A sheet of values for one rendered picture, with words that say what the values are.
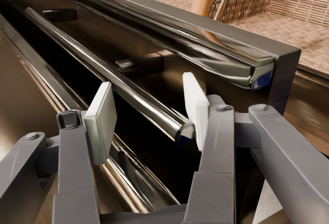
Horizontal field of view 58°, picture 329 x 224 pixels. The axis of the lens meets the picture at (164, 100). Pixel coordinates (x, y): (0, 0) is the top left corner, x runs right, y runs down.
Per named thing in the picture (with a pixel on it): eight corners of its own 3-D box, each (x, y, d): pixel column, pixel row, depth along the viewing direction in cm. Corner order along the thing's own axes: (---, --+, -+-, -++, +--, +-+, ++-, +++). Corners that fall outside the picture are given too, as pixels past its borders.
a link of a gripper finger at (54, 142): (85, 171, 15) (25, 179, 15) (100, 129, 20) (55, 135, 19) (80, 144, 14) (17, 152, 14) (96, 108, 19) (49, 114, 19)
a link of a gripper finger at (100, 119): (106, 164, 17) (93, 166, 17) (117, 117, 23) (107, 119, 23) (97, 115, 16) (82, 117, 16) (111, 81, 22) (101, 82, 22)
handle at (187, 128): (246, 101, 19) (242, 121, 20) (66, 3, 42) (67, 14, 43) (177, 128, 16) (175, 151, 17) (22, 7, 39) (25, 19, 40)
